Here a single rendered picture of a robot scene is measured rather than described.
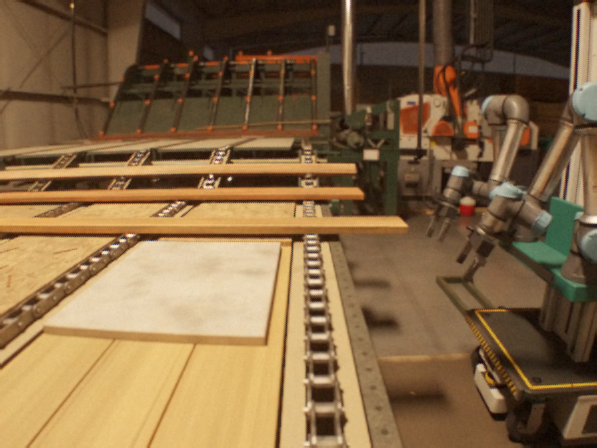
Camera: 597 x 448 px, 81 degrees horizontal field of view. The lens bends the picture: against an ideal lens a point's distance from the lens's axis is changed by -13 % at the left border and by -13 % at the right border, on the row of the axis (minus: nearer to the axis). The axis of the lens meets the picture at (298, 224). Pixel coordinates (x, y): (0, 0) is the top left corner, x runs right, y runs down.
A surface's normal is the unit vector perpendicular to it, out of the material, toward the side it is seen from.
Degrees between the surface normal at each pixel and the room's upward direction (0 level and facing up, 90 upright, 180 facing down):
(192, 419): 0
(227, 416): 0
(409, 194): 90
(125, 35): 90
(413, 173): 90
